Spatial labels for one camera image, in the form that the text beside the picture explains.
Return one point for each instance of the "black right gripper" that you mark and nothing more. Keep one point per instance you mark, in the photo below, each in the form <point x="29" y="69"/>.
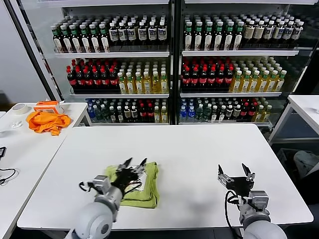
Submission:
<point x="241" y="188"/>

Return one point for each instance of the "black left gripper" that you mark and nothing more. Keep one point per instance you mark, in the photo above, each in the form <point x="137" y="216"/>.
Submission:
<point x="125" y="180"/>

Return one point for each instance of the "green t-shirt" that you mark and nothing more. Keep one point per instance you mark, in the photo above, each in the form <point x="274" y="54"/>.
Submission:
<point x="149" y="189"/>

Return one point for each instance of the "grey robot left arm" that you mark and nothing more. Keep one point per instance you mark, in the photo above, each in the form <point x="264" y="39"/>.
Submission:
<point x="97" y="221"/>

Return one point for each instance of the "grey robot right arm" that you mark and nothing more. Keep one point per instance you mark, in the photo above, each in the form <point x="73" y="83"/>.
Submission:
<point x="261" y="229"/>

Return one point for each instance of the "large white work table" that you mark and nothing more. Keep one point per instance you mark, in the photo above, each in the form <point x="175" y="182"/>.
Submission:
<point x="99" y="139"/>

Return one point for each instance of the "white-cap dark drink bottle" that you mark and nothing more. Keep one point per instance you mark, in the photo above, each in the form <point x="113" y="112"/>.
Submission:
<point x="214" y="115"/>
<point x="134" y="113"/>
<point x="237" y="111"/>
<point x="113" y="115"/>
<point x="229" y="111"/>
<point x="127" y="113"/>
<point x="222" y="114"/>
<point x="120" y="115"/>

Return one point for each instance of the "small red-cap cola bottle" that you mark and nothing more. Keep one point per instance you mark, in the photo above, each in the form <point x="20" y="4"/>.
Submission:
<point x="244" y="111"/>
<point x="142" y="113"/>
<point x="150" y="113"/>
<point x="252" y="110"/>

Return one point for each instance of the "small yellow tea bottle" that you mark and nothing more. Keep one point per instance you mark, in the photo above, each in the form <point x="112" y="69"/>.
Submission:
<point x="157" y="115"/>
<point x="164" y="115"/>
<point x="267" y="114"/>
<point x="260" y="114"/>

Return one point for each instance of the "clear green water bottle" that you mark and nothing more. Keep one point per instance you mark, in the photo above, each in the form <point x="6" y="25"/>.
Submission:
<point x="98" y="114"/>
<point x="199" y="113"/>
<point x="105" y="114"/>
<point x="207" y="113"/>

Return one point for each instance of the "blue water bottle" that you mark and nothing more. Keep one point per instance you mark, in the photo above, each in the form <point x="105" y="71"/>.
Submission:
<point x="91" y="112"/>
<point x="191" y="112"/>
<point x="183" y="112"/>

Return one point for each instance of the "grey bag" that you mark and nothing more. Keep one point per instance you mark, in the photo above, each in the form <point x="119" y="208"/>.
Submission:
<point x="306" y="161"/>

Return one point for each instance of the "white side table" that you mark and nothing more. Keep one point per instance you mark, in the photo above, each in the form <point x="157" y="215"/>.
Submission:
<point x="25" y="159"/>
<point x="74" y="109"/>
<point x="304" y="104"/>

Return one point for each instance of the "orange cloth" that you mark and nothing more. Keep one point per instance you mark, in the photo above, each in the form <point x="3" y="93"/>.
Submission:
<point x="47" y="122"/>

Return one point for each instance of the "orange and white box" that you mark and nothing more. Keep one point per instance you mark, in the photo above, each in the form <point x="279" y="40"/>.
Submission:
<point x="46" y="105"/>

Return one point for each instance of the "white drinks shelf unit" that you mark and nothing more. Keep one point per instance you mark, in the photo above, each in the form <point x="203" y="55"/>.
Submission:
<point x="112" y="54"/>
<point x="236" y="53"/>

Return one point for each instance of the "small white plastic object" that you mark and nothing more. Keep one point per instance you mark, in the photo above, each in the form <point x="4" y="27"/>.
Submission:
<point x="17" y="123"/>

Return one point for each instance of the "beige masking tape roll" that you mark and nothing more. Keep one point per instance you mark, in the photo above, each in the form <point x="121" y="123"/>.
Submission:
<point x="21" y="112"/>

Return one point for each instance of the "green-cap dark tea bottle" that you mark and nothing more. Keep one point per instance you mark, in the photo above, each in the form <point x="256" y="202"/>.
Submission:
<point x="208" y="37"/>
<point x="238" y="37"/>
<point x="104" y="40"/>
<point x="75" y="40"/>
<point x="228" y="37"/>
<point x="95" y="40"/>
<point x="199" y="37"/>
<point x="57" y="40"/>
<point x="66" y="40"/>
<point x="85" y="40"/>
<point x="218" y="37"/>
<point x="188" y="37"/>

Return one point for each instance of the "black flat device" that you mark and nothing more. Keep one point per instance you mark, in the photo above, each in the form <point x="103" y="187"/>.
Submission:
<point x="2" y="152"/>

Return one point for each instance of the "blue-label dark drink bottle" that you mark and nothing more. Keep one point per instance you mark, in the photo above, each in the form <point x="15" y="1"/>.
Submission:
<point x="142" y="33"/>
<point x="123" y="34"/>
<point x="279" y="33"/>
<point x="288" y="33"/>
<point x="131" y="33"/>
<point x="152" y="33"/>
<point x="297" y="33"/>
<point x="114" y="34"/>
<point x="269" y="33"/>
<point x="162" y="33"/>

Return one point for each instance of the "beige-label dark drink bottle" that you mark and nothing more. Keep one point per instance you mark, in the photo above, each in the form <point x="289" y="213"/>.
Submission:
<point x="259" y="33"/>
<point x="249" y="33"/>

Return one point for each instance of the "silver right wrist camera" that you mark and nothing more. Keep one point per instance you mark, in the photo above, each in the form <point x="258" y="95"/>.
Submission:
<point x="259" y="198"/>

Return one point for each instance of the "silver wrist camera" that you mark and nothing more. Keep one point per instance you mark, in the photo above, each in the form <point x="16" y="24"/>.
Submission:
<point x="101" y="183"/>
<point x="259" y="198"/>

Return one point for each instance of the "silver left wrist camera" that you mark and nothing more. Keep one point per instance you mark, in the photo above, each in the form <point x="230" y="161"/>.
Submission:
<point x="101" y="183"/>

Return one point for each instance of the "black slanted frame pole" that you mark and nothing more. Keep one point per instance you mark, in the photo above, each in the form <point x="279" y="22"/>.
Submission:
<point x="33" y="49"/>

